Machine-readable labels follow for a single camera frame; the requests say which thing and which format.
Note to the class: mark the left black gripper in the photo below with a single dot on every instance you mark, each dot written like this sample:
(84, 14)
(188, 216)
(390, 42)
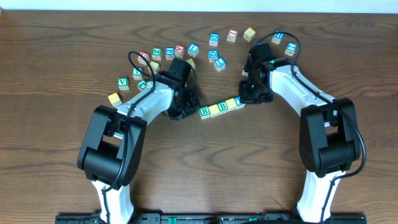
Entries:
(187, 106)

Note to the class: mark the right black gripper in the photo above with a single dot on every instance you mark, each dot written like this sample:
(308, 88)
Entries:
(245, 98)

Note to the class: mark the blue T block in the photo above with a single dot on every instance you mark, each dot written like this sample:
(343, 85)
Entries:
(238, 102)

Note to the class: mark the green R block placed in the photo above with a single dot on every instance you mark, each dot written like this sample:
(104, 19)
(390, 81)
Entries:
(204, 112)

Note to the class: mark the yellow O block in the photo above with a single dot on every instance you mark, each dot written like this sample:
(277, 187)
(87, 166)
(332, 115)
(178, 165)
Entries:
(231, 104)
(214, 110)

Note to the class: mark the green B block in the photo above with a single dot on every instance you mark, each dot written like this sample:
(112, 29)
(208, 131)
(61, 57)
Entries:
(223, 107)

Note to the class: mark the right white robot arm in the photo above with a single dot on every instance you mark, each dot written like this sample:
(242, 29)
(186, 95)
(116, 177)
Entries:
(329, 140)

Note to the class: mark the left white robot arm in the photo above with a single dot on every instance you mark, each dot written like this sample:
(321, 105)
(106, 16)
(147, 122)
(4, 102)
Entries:
(111, 150)

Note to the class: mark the blue 5 block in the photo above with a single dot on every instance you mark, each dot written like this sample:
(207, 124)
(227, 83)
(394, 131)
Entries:
(244, 72)

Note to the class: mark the yellow S block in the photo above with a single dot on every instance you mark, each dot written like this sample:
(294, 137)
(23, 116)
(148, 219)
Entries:
(192, 63)

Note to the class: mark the blue L block lower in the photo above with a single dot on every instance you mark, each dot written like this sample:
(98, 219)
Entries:
(219, 64)

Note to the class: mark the blue l block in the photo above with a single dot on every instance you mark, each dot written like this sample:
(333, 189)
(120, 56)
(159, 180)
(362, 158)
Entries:
(193, 50)
(219, 64)

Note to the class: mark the yellow C block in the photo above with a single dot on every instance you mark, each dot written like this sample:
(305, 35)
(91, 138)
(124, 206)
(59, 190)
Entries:
(154, 67)

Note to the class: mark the green J block left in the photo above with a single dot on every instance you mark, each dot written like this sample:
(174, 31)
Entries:
(142, 85)

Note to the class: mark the red A block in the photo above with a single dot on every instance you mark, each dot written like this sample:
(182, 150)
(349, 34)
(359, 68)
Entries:
(179, 51)

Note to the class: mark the blue P block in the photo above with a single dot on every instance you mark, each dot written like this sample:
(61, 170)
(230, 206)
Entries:
(169, 53)

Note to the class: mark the blue L block upper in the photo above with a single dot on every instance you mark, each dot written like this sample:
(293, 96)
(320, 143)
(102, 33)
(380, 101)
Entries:
(193, 50)

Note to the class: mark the green 7 block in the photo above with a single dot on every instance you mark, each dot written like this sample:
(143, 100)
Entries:
(137, 73)

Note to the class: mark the blue D block lower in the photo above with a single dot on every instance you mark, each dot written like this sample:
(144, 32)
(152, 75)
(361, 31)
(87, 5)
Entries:
(212, 55)

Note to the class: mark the blue d block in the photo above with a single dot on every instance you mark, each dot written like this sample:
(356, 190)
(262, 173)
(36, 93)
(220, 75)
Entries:
(212, 55)
(214, 39)

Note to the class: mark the blue 2 block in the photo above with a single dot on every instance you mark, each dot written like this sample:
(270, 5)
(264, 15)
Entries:
(290, 49)

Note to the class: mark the green Z block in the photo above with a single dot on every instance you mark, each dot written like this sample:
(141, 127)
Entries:
(157, 53)

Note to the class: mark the blue H block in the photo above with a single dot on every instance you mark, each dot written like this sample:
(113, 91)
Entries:
(277, 38)

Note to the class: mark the yellow block top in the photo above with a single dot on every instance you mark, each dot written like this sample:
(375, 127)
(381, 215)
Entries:
(249, 34)

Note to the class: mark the red I block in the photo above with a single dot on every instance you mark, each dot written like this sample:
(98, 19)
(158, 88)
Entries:
(232, 35)

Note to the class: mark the red U block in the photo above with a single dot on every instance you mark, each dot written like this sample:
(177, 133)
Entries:
(143, 57)

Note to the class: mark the green V block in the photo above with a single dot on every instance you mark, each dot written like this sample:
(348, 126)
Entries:
(123, 83)

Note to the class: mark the blue D block upper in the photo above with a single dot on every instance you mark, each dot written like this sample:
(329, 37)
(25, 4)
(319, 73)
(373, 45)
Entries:
(214, 39)

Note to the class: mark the yellow G block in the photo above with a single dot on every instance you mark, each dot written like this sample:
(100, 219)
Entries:
(115, 99)

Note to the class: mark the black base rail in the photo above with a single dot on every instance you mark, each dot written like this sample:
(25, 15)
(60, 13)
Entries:
(155, 218)

